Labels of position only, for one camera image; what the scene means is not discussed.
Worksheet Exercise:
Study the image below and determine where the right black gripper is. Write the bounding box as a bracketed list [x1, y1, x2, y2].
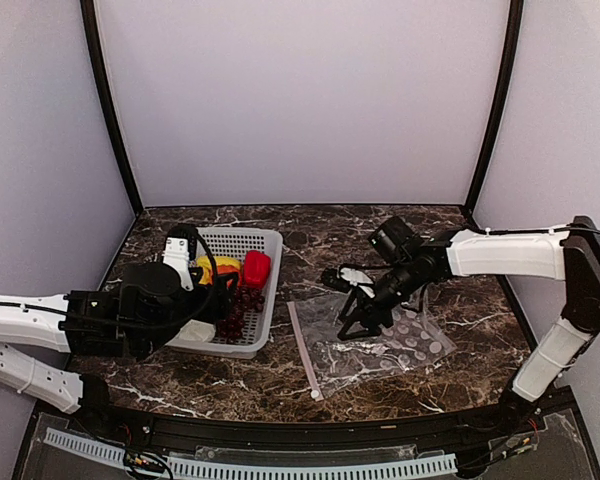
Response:
[339, 256, 422, 338]

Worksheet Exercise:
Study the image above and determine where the dark red grape bunch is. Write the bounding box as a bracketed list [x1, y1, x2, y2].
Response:
[216, 287, 265, 344]

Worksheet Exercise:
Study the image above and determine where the white plastic perforated basket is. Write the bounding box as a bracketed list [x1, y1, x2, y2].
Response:
[167, 226, 283, 359]

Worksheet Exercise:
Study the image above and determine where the clear zip top bag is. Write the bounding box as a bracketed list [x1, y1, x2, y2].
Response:
[287, 291, 456, 401]

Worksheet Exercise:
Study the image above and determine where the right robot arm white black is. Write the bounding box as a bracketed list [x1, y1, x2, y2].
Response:
[321, 216, 600, 434]

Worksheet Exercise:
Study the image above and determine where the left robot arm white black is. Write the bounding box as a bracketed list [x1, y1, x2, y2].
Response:
[0, 262, 240, 436]

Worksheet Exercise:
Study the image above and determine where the yellow bell pepper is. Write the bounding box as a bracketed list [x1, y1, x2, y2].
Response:
[194, 264, 213, 285]

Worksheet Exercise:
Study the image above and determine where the white green cauliflower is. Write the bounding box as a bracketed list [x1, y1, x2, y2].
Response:
[177, 320, 216, 343]

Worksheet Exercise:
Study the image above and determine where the orange bell pepper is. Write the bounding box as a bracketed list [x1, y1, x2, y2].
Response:
[216, 264, 242, 288]

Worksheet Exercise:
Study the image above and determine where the red bell pepper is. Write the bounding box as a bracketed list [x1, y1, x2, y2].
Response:
[242, 250, 271, 289]

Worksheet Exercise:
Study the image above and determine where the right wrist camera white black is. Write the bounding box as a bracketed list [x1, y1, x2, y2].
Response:
[320, 267, 375, 298]

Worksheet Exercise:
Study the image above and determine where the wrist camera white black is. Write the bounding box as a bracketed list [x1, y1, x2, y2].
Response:
[320, 267, 375, 298]
[162, 224, 210, 293]

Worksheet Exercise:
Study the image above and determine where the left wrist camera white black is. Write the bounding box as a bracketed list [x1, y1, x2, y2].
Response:
[162, 224, 210, 293]

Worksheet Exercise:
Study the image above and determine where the white slotted cable duct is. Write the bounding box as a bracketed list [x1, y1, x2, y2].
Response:
[43, 427, 458, 479]

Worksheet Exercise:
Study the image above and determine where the black curved front rail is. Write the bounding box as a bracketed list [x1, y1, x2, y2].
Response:
[69, 405, 545, 452]

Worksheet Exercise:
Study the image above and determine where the left black frame post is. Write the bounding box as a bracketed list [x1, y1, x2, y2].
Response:
[79, 0, 144, 217]

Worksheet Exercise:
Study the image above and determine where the black frame post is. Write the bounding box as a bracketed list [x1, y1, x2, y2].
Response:
[79, 0, 144, 217]
[462, 0, 525, 221]

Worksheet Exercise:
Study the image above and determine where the right black frame post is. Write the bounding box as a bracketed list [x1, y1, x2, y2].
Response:
[462, 0, 525, 221]

